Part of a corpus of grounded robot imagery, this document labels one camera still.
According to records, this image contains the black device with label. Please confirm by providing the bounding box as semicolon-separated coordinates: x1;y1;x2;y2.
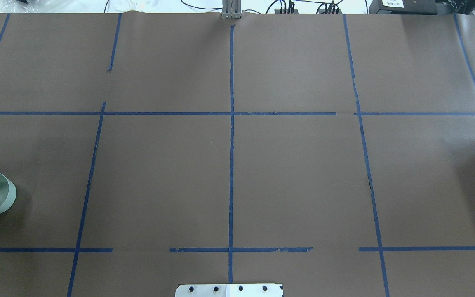
368;0;437;15

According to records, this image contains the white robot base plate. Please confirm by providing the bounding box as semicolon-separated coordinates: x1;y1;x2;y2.
175;283;284;297

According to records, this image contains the grey metal camera post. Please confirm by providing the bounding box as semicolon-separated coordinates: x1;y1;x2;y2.
222;0;242;19

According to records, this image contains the black cable hub left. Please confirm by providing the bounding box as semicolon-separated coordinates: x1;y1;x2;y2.
267;0;296;14

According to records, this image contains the black cable hub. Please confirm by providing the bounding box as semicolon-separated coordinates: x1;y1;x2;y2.
267;0;296;14
315;1;341;14

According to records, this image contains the black cable hub right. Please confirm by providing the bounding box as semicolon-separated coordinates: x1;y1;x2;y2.
315;1;341;14

